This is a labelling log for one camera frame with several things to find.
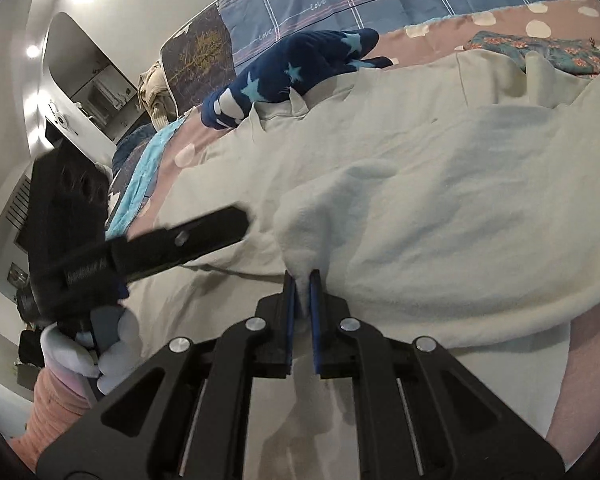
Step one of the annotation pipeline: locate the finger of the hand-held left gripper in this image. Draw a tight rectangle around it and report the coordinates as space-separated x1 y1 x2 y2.
111 206 252 282

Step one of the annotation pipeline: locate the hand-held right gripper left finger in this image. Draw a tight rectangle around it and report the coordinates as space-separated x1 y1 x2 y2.
35 270 301 480

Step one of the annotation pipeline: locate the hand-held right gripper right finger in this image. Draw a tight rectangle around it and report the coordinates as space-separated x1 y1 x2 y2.
310 269 567 480

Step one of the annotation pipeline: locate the white garment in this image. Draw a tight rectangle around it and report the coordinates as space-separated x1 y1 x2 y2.
125 50 600 443

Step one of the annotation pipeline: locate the person's left forearm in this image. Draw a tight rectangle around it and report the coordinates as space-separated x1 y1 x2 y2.
9 360 102 463

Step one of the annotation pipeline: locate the beige clothes pile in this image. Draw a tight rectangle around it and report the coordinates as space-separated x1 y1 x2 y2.
138 60 174 132

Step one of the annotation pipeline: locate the person's left hand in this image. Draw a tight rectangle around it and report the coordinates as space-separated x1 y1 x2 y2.
40 305 141 396

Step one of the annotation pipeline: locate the light blue cloth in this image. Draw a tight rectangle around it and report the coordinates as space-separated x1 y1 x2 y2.
105 120 187 241

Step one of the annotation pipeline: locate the dark blue patterned cloth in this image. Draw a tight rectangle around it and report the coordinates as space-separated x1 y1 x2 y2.
112 122 157 182

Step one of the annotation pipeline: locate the white round device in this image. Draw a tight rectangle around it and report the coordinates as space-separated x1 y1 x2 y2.
49 104 77 134

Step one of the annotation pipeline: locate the tree print pillow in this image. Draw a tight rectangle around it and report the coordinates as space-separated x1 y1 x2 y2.
159 0 237 119

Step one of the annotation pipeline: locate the navy star print blanket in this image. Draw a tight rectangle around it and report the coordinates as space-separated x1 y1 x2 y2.
201 29 394 129

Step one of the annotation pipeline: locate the blue plaid pillow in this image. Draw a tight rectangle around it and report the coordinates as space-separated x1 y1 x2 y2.
219 0 583 77

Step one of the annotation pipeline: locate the pink polka dot bed sheet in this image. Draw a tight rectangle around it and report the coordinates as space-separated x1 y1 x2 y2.
107 0 600 457

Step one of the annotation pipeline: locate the folded floral cloth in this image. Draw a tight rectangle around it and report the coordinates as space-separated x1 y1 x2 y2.
467 31 600 77

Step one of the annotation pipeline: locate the arched wall mirror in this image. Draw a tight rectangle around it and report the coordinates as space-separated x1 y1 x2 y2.
42 12 139 142

